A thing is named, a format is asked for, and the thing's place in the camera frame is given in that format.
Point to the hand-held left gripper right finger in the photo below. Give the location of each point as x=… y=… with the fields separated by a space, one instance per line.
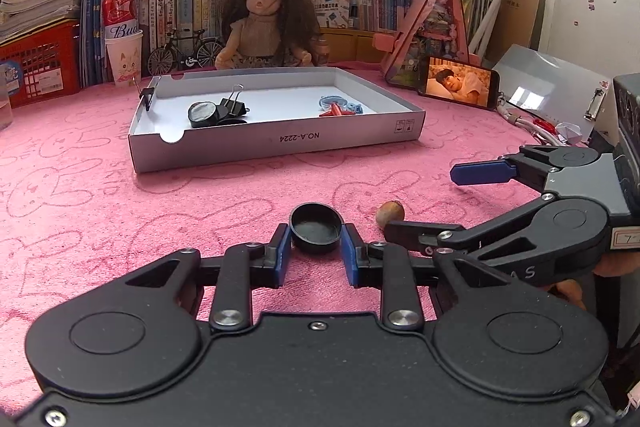
x=352 y=257

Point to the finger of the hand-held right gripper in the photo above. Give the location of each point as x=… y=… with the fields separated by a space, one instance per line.
x=420 y=234
x=480 y=172

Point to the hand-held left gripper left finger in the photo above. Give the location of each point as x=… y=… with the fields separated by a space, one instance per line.
x=282 y=257

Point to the brown nut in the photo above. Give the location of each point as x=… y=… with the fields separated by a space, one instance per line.
x=390 y=213

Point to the black round cap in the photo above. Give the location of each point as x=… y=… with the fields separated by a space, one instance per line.
x=316 y=232

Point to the white cardboard box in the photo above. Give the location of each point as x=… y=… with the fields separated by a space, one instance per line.
x=290 y=102

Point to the clear plastic dome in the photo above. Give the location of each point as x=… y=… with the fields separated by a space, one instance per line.
x=332 y=103

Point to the large black binder clip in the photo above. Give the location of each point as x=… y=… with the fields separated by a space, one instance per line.
x=235 y=107

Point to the black round lid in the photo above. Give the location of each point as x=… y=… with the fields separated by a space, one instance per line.
x=202 y=119

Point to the person's right hand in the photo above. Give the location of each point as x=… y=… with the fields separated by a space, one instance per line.
x=620 y=264

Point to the grey paper origami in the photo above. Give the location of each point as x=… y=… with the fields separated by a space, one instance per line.
x=569 y=133

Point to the silver metal clip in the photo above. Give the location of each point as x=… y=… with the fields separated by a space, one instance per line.
x=597 y=102

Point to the black smartphone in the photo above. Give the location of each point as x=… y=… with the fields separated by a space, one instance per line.
x=457 y=84

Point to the grey plastic folder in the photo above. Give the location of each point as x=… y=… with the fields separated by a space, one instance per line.
x=540 y=82

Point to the pink triangular case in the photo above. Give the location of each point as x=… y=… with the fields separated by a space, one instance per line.
x=435 y=27

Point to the row of thin books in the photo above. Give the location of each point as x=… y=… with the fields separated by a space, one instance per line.
x=475 y=17

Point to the yellow cardboard box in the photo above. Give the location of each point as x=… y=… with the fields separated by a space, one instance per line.
x=360 y=47

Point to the pink rabbit print cloth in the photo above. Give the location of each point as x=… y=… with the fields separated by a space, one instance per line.
x=100 y=197

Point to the small lidded jar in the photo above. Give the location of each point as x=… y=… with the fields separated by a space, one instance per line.
x=321 y=52

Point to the small black binder clip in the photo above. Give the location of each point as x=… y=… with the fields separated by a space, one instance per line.
x=147 y=97

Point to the white printed carton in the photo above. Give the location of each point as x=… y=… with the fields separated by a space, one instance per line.
x=330 y=7

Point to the black toy bicycle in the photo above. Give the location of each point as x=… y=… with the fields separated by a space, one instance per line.
x=165 y=57

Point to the brown haired doll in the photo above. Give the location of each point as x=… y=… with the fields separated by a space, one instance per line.
x=260 y=17

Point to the white paper cup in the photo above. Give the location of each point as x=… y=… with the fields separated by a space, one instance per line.
x=125 y=62

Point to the red drink can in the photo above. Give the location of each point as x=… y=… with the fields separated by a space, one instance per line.
x=119 y=9

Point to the red plastic crate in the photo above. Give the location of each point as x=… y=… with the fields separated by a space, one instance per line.
x=45 y=67

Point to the clear glass mug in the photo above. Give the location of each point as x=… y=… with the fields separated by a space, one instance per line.
x=5 y=112

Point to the white pipe frame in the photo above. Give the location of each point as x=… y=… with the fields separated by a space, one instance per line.
x=492 y=7

